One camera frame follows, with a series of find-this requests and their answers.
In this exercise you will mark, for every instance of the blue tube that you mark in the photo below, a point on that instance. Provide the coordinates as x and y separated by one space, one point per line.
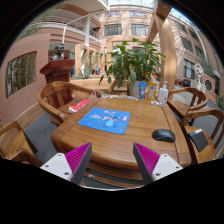
142 90

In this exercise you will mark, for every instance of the wooden armchair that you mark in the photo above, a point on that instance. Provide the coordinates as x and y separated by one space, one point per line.
115 87
13 140
181 107
56 96
203 151

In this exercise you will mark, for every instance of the green plant in white pot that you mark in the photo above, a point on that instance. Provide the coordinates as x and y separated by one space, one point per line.
135 63

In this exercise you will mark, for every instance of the small clear plastic packet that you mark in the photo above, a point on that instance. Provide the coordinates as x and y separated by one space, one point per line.
156 102

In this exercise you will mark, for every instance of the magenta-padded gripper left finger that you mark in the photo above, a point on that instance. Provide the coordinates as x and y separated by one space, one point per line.
58 164

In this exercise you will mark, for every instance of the red and white bag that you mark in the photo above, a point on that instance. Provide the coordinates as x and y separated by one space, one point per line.
78 106

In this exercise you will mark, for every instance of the blue cartoon mouse pad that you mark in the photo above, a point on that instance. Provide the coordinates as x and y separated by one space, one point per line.
105 120

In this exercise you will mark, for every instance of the white pump bottle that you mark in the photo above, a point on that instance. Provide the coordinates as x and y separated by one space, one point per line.
163 95

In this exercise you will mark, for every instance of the black box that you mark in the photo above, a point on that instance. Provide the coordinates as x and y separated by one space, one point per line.
199 140

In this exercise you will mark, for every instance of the dark bust statue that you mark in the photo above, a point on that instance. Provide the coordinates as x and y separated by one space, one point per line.
58 52

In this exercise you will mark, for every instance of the yellow liquid bottle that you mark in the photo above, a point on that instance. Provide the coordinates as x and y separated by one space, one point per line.
152 90

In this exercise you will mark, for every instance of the black computer mouse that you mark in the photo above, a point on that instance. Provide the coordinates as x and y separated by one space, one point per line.
163 135

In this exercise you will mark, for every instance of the red-brown wooden pedestal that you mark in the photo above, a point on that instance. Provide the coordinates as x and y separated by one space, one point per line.
57 71

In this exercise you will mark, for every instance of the white geometric sculpture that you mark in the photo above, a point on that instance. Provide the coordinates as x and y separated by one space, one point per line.
199 71

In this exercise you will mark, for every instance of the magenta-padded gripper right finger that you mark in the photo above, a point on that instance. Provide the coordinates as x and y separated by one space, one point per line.
163 165

